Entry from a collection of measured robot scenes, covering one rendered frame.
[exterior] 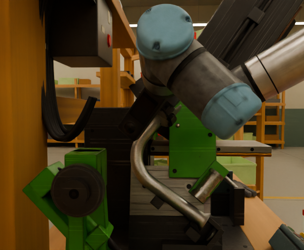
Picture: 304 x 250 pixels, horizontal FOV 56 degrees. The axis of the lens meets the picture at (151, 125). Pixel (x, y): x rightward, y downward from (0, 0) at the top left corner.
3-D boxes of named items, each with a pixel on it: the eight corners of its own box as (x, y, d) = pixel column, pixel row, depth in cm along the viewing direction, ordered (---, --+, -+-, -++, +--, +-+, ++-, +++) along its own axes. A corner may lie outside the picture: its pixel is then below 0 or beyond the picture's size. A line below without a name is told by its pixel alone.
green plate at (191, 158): (211, 179, 77) (209, 103, 81) (217, 178, 69) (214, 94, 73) (168, 178, 77) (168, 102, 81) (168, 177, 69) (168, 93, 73)
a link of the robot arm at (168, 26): (166, 67, 34) (120, 22, 36) (165, 100, 45) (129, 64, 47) (212, 28, 36) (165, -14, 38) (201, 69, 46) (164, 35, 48)
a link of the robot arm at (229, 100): (268, 102, 44) (215, 55, 46) (266, 101, 33) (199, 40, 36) (230, 138, 46) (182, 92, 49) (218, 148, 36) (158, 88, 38)
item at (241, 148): (254, 149, 97) (254, 140, 97) (272, 157, 81) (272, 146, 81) (139, 148, 99) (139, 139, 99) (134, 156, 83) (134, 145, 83)
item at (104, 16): (114, 67, 80) (113, 12, 79) (99, 56, 63) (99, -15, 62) (70, 67, 81) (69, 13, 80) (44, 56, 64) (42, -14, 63)
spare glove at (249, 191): (213, 184, 128) (213, 179, 128) (237, 184, 129) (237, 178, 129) (231, 199, 108) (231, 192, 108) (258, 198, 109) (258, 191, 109)
